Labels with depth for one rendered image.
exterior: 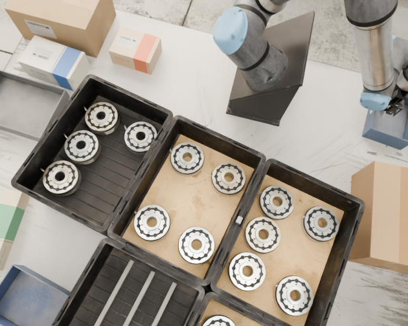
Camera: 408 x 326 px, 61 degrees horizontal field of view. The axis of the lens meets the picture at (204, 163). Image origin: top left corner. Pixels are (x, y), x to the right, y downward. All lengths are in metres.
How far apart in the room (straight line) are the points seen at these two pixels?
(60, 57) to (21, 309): 0.84
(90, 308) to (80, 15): 0.96
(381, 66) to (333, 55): 1.56
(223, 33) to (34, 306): 0.98
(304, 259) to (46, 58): 1.09
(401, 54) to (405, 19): 1.80
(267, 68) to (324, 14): 1.63
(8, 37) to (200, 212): 1.92
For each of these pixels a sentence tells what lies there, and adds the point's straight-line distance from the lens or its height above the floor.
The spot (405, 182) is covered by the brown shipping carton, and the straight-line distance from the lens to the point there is 1.22.
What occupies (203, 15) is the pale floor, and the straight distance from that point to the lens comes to 2.50.
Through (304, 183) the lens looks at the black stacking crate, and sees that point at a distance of 1.05.
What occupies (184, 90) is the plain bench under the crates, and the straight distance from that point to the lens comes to 1.33.
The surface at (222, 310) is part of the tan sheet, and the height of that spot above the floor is 0.83.
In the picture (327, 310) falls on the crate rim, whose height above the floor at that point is 0.92.
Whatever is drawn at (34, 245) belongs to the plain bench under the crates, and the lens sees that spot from 1.25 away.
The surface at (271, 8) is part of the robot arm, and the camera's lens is 1.07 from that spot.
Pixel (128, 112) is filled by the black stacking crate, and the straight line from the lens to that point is 1.16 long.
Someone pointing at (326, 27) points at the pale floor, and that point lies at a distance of 2.62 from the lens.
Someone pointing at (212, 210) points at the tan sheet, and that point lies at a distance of 1.04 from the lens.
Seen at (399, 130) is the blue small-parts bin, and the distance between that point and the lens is 1.49.
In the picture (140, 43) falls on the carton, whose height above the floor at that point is 0.77.
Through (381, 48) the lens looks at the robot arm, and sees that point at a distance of 0.89.
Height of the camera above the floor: 1.84
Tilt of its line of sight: 71 degrees down
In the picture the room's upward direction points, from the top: 8 degrees clockwise
